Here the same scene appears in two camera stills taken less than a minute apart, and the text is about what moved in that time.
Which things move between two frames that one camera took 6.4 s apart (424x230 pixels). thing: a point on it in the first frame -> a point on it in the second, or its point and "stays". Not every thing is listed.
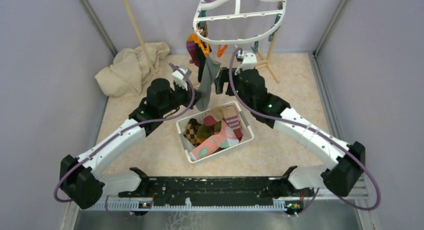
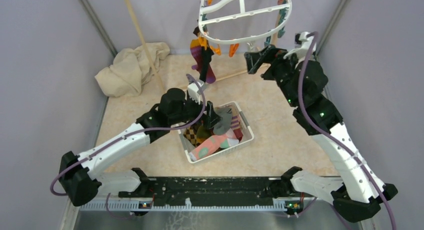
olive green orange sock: (204, 131) stays
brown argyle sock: (190, 132) stays
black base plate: (213, 190) stays
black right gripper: (224, 76) -> (269, 54)
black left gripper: (188, 93) -> (210, 119)
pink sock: (226, 138) stays
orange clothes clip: (205, 47) -> (203, 41)
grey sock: (211, 69) -> (226, 114)
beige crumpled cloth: (131, 70) stays
